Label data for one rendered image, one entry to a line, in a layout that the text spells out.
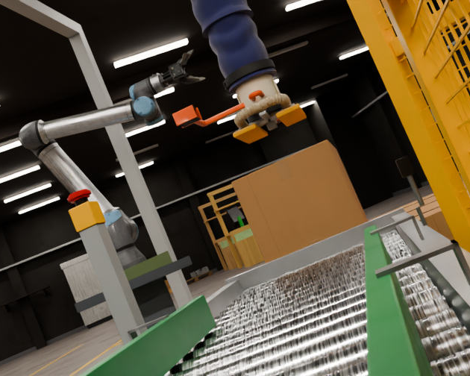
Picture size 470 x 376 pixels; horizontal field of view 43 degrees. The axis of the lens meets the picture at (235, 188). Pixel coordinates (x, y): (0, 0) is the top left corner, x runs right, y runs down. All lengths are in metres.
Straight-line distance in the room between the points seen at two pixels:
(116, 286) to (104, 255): 0.09
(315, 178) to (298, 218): 0.16
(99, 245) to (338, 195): 0.93
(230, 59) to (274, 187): 0.60
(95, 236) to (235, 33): 1.16
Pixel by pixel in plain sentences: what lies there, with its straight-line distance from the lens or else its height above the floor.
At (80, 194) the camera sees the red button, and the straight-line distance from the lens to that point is 1.78.
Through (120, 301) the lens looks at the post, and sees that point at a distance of 1.75.
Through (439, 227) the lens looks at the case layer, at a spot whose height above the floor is 0.49.
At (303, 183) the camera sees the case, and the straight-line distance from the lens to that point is 2.26.
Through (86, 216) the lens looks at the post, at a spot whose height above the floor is 0.96.
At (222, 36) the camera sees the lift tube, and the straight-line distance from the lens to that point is 2.58.
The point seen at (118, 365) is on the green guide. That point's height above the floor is 0.62.
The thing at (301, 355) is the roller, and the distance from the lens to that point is 0.91.
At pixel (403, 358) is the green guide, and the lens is 0.36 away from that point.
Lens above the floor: 0.74
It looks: 4 degrees up
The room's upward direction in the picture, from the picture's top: 23 degrees counter-clockwise
